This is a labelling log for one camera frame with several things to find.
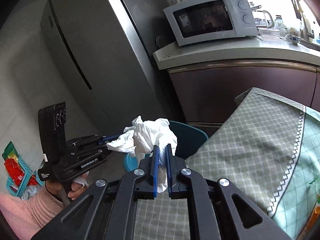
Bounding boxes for glass electric kettle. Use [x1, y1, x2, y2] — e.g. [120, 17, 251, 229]
[251, 5, 274, 28]

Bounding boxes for white tissue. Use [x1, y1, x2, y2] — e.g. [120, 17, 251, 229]
[106, 116, 178, 193]

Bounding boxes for pink left sleeve forearm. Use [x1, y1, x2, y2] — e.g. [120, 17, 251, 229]
[1, 182, 64, 239]

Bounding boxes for white microwave oven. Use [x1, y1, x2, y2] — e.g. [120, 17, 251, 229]
[164, 0, 258, 46]

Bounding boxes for dark purple kitchen cabinets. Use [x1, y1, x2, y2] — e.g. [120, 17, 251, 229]
[168, 59, 319, 135]

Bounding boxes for small patterned bowl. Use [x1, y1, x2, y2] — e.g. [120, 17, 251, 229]
[285, 34, 301, 45]

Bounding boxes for teal basket with packages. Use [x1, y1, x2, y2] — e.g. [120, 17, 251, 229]
[2, 141, 44, 200]

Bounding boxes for silver refrigerator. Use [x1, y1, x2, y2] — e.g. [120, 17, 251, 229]
[41, 0, 185, 134]

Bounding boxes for teal plastic trash bin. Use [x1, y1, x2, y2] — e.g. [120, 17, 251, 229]
[124, 121, 208, 171]

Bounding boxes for patterned tablecloth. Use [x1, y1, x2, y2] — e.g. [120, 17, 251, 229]
[133, 87, 320, 240]

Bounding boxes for black camera box left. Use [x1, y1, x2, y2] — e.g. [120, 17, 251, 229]
[38, 102, 66, 165]

